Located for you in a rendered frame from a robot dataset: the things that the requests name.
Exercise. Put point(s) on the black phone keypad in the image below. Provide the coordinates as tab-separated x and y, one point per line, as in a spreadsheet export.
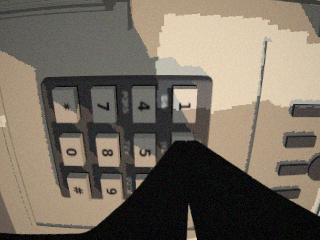
108	132

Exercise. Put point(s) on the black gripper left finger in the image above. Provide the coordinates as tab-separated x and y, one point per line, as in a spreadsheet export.
156	210

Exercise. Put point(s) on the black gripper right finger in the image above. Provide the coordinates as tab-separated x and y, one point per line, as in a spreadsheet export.
228	204

